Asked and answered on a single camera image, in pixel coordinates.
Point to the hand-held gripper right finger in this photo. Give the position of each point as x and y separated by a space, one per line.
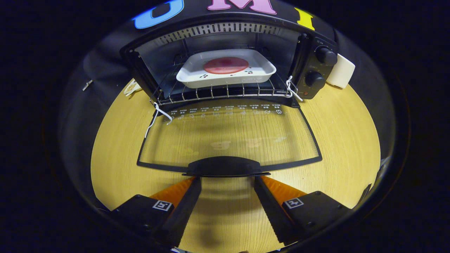
270 214

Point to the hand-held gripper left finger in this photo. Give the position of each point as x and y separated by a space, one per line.
184 214

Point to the white square plate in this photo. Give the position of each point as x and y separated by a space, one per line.
190 75

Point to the pink ham slice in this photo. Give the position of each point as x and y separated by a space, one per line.
225 65

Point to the black toaster oven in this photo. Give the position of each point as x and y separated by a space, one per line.
316 63

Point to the cream bread toaster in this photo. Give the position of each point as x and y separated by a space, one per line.
341 70

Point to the small snack packet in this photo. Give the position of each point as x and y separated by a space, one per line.
131 88

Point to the small white clip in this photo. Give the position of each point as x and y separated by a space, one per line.
88 84

